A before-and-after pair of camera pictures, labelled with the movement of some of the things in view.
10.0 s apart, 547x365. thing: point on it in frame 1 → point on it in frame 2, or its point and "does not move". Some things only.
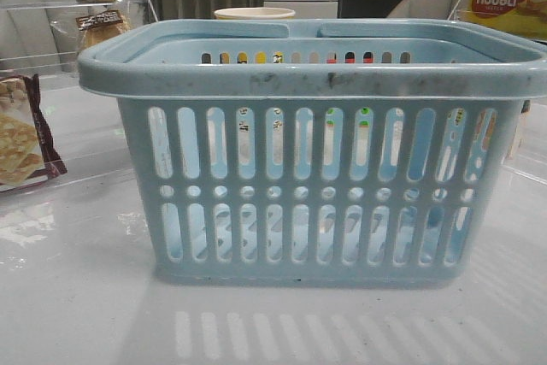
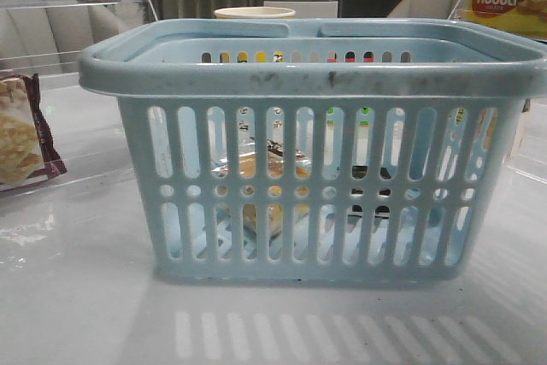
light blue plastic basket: (317, 149) does not move
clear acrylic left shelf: (58, 135) does not move
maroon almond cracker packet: (28, 152) does not move
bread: (75, 27) → (275, 168)
